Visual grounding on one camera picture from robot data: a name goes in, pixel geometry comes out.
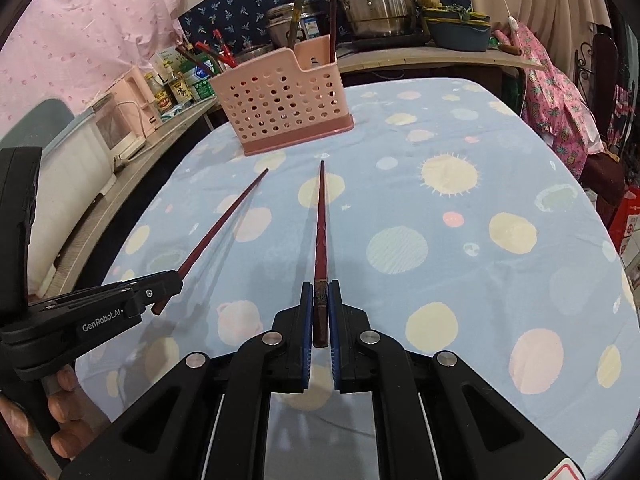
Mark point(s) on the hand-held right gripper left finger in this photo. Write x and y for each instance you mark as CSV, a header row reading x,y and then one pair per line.
x,y
304,340

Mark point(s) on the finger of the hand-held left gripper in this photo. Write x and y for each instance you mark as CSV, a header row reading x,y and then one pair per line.
x,y
155,290

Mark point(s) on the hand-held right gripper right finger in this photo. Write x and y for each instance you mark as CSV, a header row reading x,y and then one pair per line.
x,y
337,340

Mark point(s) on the maroon chopstick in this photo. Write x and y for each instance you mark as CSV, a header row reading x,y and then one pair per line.
x,y
320,235
225,215

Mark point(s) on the pink perforated utensil basket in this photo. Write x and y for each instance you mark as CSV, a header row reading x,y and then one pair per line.
x,y
280,105

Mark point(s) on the brown chopstick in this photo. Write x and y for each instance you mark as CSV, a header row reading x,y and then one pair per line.
x,y
295,20

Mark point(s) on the person's left hand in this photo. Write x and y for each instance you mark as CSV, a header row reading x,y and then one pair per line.
x,y
62,402

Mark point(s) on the grey side counter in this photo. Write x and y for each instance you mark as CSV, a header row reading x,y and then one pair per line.
x,y
125,180

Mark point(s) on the blue dotted tablecloth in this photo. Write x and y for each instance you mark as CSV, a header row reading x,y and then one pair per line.
x,y
450,260

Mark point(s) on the white box with teal lid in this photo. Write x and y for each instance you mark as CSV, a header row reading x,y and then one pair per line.
x,y
75,170

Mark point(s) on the yellow label sauce bottle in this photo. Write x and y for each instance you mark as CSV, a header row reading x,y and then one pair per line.
x,y
161,97

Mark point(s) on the dark sauce bottle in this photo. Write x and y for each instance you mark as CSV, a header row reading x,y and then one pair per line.
x,y
180,90

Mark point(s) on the white green carton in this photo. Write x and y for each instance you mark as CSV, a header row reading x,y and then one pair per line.
x,y
165,62

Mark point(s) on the pink spotted curtain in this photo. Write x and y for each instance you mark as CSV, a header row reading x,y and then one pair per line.
x,y
75,35

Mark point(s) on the wooden shelf board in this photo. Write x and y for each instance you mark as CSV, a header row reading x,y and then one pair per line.
x,y
425,58

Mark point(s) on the dark blue patterned cloth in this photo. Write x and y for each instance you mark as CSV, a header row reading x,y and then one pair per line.
x,y
240,5

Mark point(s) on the black stove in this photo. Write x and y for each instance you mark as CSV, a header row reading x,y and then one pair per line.
x,y
385,42

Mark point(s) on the dark brown cushion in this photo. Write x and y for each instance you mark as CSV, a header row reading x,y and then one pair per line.
x,y
605,190

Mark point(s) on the red cardboard box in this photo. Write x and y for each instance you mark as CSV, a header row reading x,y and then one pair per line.
x,y
627,230

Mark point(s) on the small steel pot with lid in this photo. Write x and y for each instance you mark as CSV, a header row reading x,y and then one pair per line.
x,y
312,22

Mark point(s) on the pink floral cloth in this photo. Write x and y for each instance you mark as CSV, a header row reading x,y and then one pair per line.
x,y
560,110

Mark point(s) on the blue plastic basin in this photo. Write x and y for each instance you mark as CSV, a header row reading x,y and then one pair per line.
x,y
460,37

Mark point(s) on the dark red chopstick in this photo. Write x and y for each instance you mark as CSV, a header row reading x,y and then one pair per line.
x,y
332,10

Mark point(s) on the yellow green tray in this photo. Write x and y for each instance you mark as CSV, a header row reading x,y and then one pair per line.
x,y
455,14

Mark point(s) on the black metal rack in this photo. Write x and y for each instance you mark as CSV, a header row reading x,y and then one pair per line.
x,y
600,80

